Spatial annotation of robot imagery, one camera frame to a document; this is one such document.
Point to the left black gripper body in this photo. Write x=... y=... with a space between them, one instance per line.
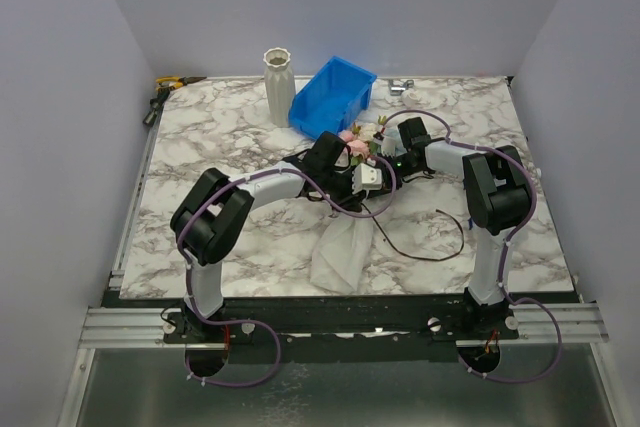
x=339 y=187

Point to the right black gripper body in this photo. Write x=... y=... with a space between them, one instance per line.
x=380 y=135

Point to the flower bouquet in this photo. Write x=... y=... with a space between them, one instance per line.
x=340 y=255

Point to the brown ribbon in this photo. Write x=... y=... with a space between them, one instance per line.
x=436 y=256

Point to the blue plastic bin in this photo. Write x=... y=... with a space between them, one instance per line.
x=332 y=99

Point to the white ribbed ceramic vase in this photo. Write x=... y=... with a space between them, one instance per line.
x=280 y=85

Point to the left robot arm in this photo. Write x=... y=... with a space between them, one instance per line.
x=210 y=219

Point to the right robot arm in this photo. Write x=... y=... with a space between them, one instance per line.
x=500 y=198

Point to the small white cylinder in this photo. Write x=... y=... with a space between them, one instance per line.
x=411 y=96

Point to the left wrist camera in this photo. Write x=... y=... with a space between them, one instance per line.
x=366 y=178

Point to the metal bracket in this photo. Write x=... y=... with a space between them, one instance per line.
x=398 y=87

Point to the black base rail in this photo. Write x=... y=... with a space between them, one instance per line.
x=331 y=330

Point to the yellow handled pliers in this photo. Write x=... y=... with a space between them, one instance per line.
x=173 y=82

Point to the aluminium frame rail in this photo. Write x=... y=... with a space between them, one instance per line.
x=124 y=328

